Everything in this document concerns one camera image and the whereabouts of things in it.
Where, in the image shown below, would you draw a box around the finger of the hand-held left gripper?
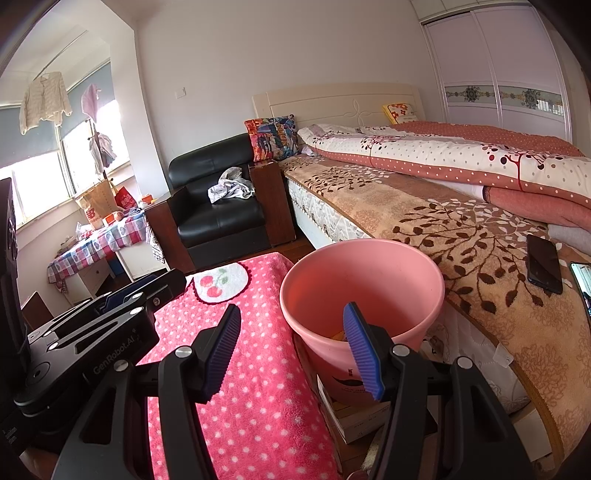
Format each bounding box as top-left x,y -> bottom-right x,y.
28,299 -> 149,354
95,269 -> 187,309

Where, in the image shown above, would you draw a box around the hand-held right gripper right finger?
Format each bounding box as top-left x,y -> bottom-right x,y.
342,302 -> 536,480

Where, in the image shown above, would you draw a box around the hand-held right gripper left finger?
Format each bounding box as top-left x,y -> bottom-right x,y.
51,303 -> 242,480

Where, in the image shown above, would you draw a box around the pink plastic bucket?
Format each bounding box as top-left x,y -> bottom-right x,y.
279,239 -> 445,407

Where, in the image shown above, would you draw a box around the white side table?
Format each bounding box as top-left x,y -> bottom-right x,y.
69,244 -> 169,301

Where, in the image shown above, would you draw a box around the pink dotted cherry blanket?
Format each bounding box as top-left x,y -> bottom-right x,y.
136,251 -> 342,480

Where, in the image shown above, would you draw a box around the checkered cloth side table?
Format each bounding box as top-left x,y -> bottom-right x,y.
46,208 -> 169,287

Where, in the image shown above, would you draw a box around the white cardboard box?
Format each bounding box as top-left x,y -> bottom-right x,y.
316,374 -> 439,446

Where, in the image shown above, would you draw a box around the brown paper bag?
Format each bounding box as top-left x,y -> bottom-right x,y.
76,180 -> 116,229

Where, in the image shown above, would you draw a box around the bay window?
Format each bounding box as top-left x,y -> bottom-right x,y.
0,60 -> 134,227

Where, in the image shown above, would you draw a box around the hanging grey clothes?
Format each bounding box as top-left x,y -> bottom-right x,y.
88,131 -> 118,174

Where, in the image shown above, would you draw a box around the white bed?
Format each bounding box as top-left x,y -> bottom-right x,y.
252,83 -> 591,467

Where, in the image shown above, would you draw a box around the grey white crumpled cloth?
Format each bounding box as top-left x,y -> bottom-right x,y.
208,167 -> 256,203

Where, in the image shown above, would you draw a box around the brown leaf-print bed cover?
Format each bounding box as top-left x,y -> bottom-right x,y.
281,154 -> 591,462

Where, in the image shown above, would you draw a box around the hanging pink garment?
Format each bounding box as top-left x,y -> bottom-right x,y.
81,83 -> 105,121

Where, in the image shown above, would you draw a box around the black phone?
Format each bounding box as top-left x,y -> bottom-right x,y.
526,234 -> 564,295

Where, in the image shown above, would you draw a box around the hanging white lace garment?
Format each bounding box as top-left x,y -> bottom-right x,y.
19,71 -> 74,136

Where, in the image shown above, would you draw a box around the colourful printed cushion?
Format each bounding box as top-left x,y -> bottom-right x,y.
245,115 -> 301,162

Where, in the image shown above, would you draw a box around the dotted tree-print quilt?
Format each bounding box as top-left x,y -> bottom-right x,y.
298,121 -> 591,232

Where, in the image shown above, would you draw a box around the phone with lit screen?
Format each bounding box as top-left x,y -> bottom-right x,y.
569,261 -> 591,319

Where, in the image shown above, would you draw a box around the yellow pillow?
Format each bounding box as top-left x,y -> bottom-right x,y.
382,102 -> 419,124

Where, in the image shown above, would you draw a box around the white sliding-door wardrobe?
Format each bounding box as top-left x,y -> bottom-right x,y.
418,0 -> 578,144

